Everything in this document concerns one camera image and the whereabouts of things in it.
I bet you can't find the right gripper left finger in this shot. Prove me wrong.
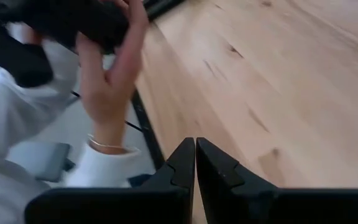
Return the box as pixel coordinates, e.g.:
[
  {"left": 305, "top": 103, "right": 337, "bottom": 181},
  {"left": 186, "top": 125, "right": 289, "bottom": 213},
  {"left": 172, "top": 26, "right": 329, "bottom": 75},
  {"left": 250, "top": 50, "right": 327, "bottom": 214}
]
[{"left": 24, "top": 137, "right": 196, "bottom": 224}]

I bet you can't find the thin metal bracelet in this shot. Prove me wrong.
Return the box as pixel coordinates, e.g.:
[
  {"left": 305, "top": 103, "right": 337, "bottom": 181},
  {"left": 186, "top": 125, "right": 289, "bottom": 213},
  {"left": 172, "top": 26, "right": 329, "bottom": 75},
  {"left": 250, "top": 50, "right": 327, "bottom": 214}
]
[{"left": 87, "top": 133, "right": 127, "bottom": 151}]

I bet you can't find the black aluminium table frame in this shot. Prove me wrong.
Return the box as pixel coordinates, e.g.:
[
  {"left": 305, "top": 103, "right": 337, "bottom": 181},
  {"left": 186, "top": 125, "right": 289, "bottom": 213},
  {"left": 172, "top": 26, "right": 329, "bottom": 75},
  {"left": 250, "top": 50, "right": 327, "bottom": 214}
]
[{"left": 131, "top": 0, "right": 188, "bottom": 170}]

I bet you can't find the person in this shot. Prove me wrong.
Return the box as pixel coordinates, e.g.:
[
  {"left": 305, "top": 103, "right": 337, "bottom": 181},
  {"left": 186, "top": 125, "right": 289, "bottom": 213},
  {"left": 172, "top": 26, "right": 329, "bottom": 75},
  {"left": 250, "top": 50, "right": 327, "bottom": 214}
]
[{"left": 0, "top": 0, "right": 155, "bottom": 224}]

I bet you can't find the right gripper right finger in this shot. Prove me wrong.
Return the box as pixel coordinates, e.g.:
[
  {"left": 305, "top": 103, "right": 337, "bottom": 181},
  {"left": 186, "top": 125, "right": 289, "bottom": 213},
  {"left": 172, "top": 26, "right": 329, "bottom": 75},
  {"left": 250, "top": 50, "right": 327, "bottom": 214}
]
[{"left": 196, "top": 137, "right": 358, "bottom": 224}]

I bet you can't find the person's hand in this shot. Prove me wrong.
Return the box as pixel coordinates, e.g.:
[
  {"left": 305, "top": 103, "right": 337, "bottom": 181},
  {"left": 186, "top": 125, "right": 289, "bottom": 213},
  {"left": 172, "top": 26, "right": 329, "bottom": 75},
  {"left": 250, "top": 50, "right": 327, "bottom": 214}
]
[{"left": 75, "top": 0, "right": 150, "bottom": 147}]

